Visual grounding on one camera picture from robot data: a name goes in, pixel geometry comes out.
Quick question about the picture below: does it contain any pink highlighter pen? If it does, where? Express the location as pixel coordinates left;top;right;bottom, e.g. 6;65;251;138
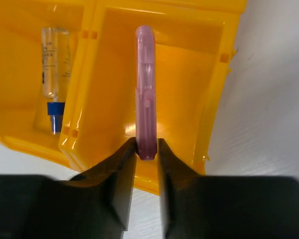
135;25;157;161

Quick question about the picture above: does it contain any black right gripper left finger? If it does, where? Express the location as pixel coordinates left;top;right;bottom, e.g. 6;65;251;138
0;137;137;239

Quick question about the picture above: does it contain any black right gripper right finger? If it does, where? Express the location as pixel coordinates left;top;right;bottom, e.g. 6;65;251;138
158;139;299;239

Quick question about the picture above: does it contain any yellow compartment bin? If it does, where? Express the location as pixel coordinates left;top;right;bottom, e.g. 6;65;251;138
0;0;249;197

